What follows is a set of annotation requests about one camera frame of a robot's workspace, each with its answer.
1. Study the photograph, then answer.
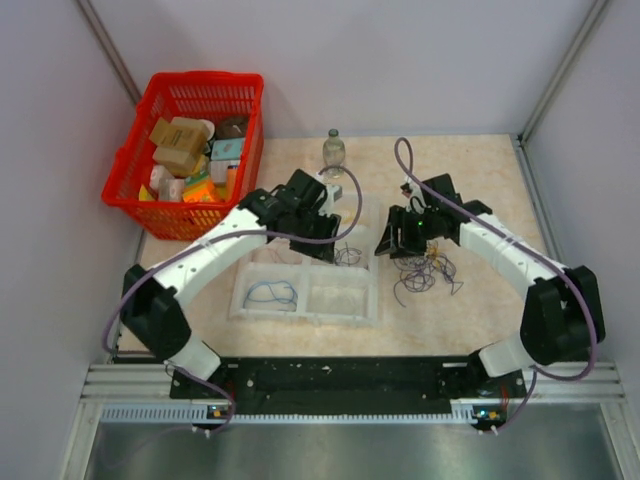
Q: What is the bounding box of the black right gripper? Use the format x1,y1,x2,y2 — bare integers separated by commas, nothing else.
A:
375,205,439,259

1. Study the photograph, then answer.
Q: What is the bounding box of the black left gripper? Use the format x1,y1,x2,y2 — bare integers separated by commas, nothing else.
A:
289,207,341,264

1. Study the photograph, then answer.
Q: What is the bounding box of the pink wire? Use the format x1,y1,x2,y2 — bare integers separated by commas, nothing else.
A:
252,244,301,265

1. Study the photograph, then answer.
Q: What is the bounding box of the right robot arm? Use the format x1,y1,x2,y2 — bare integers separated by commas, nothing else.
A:
375,174,606,396

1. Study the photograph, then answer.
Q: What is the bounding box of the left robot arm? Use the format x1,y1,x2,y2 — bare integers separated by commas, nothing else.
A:
118,170,342,397

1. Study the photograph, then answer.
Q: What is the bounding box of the clear glass bottle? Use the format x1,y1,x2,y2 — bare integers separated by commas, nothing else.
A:
322,128,346,178

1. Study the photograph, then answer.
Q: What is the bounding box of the white compartment organizer tray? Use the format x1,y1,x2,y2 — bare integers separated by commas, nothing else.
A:
230,195,380,327

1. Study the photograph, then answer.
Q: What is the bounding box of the teal box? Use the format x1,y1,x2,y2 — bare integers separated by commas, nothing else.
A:
210,138,245,161

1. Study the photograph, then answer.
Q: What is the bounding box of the orange carton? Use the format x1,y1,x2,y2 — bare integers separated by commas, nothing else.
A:
182,177,221,203

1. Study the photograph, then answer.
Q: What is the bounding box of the red plastic basket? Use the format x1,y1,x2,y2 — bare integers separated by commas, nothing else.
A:
101,71,264,241

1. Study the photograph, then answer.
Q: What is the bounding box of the brown cardboard box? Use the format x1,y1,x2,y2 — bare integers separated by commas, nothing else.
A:
149,117,209,154

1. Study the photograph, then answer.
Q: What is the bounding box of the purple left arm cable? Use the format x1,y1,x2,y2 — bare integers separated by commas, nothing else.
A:
102,167,364,431

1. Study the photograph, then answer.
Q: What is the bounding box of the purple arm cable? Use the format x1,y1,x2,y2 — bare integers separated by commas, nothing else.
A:
102,167,364,431
393,137,599,434

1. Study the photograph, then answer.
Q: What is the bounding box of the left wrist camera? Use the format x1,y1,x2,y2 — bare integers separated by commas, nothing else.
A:
319,183,343,216

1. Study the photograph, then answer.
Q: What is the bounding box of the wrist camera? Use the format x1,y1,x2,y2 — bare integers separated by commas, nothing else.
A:
319,183,343,216
400,181,425,214

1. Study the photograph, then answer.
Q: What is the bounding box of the tangled wire pile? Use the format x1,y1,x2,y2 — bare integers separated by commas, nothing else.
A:
392,239,465,307

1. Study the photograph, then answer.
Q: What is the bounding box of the dark purple wire in tray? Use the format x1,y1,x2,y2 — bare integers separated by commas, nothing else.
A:
333,243,364,267

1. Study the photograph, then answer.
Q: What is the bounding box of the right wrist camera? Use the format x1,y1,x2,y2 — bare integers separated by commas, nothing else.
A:
400,181,425,214

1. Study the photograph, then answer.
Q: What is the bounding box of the blue wire in tray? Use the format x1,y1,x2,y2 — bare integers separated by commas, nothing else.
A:
243,279,300,311

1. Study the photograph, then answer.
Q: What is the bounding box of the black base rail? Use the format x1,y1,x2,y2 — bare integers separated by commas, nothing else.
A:
169,354,551,415

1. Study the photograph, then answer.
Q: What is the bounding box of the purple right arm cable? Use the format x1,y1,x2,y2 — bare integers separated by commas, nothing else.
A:
393,137,599,434

